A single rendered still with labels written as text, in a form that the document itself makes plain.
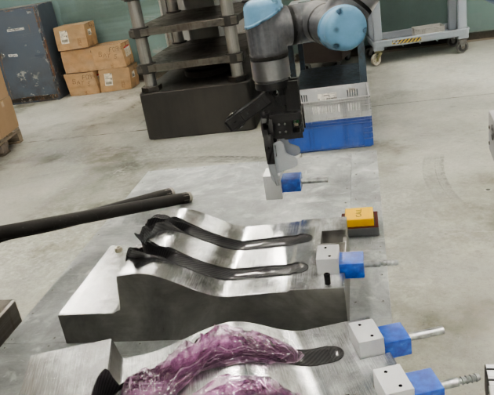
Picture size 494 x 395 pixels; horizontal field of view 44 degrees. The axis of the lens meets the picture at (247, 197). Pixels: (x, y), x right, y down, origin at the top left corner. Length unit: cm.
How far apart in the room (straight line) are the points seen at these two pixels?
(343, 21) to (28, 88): 716
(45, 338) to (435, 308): 168
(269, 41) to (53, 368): 68
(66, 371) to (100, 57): 696
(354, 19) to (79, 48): 683
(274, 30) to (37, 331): 71
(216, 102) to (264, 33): 388
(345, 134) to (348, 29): 324
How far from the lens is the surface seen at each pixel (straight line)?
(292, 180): 128
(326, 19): 107
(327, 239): 117
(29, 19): 789
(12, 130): 615
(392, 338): 91
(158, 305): 106
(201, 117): 512
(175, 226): 116
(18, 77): 811
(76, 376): 89
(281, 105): 124
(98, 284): 121
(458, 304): 256
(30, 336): 124
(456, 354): 231
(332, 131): 429
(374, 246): 129
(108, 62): 772
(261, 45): 119
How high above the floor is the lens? 140
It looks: 22 degrees down
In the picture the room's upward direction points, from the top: 9 degrees counter-clockwise
